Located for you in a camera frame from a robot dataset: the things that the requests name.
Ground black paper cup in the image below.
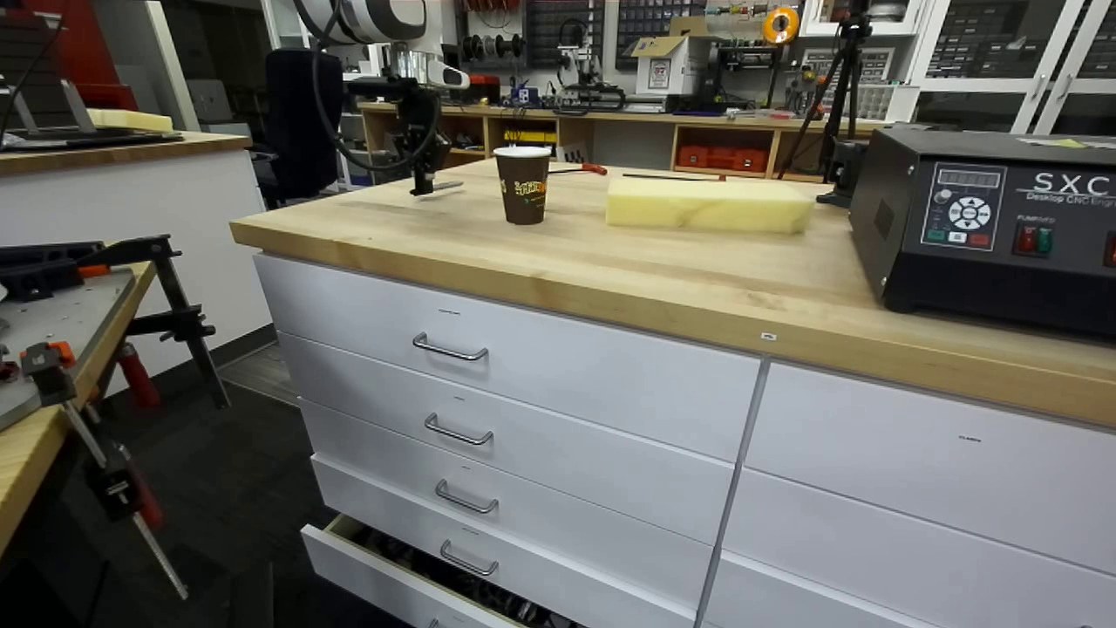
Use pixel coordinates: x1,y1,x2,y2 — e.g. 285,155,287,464
493,145,554,227

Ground black office chair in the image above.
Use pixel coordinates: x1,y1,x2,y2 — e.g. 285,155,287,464
258,47,346,208

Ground wooden workbench with shelves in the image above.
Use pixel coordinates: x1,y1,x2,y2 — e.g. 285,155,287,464
357,100,875,186

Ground cardboard box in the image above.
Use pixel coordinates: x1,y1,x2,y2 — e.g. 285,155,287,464
629,35,712,96

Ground white drawer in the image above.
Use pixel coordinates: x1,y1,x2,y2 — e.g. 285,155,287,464
310,454,699,628
254,252,762,464
701,552,938,628
300,514,527,628
300,399,717,612
722,469,1116,628
278,331,738,547
745,361,1116,577

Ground yellow foam piece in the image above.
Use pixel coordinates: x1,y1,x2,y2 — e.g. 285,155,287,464
86,107,174,134

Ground yellow foam block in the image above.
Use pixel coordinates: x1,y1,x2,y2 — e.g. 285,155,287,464
605,174,817,236

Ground row of red boxes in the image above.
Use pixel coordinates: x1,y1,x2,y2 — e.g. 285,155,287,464
676,145,771,174

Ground white counter with wooden top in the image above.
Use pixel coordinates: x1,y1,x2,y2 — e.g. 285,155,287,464
0,131,273,372

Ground black laptop on stand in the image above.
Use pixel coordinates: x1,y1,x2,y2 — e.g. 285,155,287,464
0,77,185,154

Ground red cabinet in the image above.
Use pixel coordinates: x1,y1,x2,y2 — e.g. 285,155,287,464
0,0,140,112

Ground yellow tape roll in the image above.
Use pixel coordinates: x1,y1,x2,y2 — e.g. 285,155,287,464
762,6,801,45

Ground orange and black bar clamp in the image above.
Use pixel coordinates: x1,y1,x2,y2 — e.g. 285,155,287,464
19,340,190,602

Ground black control box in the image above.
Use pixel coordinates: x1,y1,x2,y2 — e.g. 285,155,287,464
848,126,1116,342

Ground white glass door cabinets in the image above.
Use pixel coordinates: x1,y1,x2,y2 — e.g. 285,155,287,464
800,0,1116,137

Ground silver drawer handle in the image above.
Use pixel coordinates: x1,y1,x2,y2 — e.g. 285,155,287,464
412,331,490,363
434,479,500,515
439,539,500,578
424,413,495,447

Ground red handled clamp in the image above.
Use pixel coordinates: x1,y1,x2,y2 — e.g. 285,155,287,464
116,341,163,411

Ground camera on tripod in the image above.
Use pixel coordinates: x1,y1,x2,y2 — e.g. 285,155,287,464
775,0,875,208

